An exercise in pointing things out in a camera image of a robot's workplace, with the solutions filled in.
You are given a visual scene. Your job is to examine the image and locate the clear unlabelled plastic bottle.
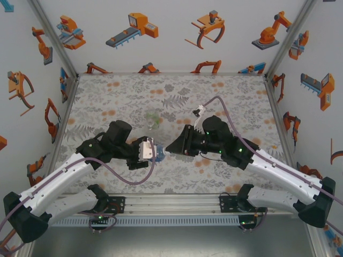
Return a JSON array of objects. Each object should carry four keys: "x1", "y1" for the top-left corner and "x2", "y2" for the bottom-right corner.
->
[{"x1": 146, "y1": 107, "x2": 161, "y2": 131}]

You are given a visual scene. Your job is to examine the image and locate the blue label water bottle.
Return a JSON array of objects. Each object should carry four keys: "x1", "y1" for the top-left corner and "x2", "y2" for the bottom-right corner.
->
[{"x1": 153, "y1": 143, "x2": 169, "y2": 163}]

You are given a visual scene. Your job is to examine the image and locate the floral patterned table mat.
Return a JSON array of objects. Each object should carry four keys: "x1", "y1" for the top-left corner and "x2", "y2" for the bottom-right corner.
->
[{"x1": 53, "y1": 74, "x2": 299, "y2": 194}]

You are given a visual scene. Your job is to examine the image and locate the wide aluminium mounting rail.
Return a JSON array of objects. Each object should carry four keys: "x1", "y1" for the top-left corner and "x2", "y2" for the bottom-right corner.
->
[{"x1": 53, "y1": 193, "x2": 303, "y2": 216}]

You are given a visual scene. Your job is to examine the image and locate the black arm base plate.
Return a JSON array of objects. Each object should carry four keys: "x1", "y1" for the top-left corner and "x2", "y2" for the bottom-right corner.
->
[
  {"x1": 219, "y1": 195, "x2": 242, "y2": 214},
  {"x1": 107, "y1": 196, "x2": 126, "y2": 214}
]

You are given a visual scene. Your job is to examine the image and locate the slotted grey cable tray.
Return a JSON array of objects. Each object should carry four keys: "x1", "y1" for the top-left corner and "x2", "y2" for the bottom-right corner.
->
[{"x1": 53, "y1": 215, "x2": 241, "y2": 228}]

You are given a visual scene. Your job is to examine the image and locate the thin aluminium table rail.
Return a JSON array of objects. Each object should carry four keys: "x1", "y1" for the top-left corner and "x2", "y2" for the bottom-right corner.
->
[{"x1": 77, "y1": 71, "x2": 268, "y2": 78}]

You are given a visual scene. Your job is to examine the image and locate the aluminium frame post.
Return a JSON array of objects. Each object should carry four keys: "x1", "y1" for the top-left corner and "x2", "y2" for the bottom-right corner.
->
[
  {"x1": 264, "y1": 0, "x2": 320, "y2": 80},
  {"x1": 26, "y1": 0, "x2": 80, "y2": 79}
]

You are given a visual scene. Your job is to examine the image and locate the aluminium frame leg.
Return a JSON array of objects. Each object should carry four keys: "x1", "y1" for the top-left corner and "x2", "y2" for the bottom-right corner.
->
[{"x1": 304, "y1": 214, "x2": 343, "y2": 257}]

